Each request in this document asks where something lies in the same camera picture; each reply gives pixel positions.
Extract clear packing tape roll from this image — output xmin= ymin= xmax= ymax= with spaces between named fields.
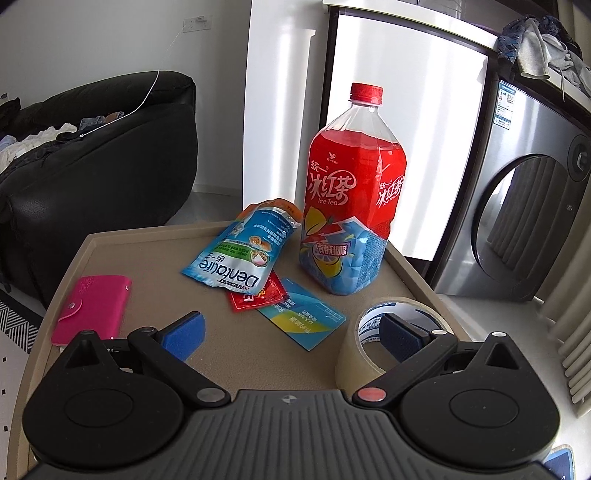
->
xmin=335 ymin=297 xmax=453 ymax=396

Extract beige drawer cabinet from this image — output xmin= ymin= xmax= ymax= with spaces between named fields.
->
xmin=6 ymin=220 xmax=472 ymax=480

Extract pink card wallet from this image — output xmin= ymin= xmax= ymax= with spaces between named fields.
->
xmin=51 ymin=275 xmax=132 ymax=346

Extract blue plastic card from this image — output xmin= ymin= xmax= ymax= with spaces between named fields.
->
xmin=259 ymin=277 xmax=346 ymax=351

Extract blue Dentaure snack pouch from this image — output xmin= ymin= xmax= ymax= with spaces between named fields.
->
xmin=181 ymin=198 xmax=303 ymax=295

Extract red sauce packet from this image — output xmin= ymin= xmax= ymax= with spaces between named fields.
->
xmin=228 ymin=271 xmax=288 ymax=313

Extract patterned floor rug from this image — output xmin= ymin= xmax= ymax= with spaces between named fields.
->
xmin=0 ymin=289 xmax=42 ymax=479

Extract beige curtain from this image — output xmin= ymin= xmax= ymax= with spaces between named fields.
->
xmin=538 ymin=191 xmax=591 ymax=417

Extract red iced tea bottle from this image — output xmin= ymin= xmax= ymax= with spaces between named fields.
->
xmin=298 ymin=83 xmax=407 ymax=296

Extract black leather sofa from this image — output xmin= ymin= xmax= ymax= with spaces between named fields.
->
xmin=1 ymin=71 xmax=198 ymax=305

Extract silver washing machine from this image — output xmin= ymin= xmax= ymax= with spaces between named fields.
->
xmin=434 ymin=80 xmax=590 ymax=301

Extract clothes on sofa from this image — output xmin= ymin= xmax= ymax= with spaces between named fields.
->
xmin=1 ymin=111 xmax=124 ymax=173

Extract white fridge cabinet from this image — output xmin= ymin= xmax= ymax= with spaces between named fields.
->
xmin=321 ymin=1 xmax=496 ymax=262

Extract pile of clothes on counter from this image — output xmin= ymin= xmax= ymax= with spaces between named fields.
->
xmin=496 ymin=15 xmax=590 ymax=96

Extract white charging cable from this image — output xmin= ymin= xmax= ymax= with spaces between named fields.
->
xmin=78 ymin=27 xmax=191 ymax=139

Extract wall power socket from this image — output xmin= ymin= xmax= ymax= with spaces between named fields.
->
xmin=182 ymin=15 xmax=211 ymax=33

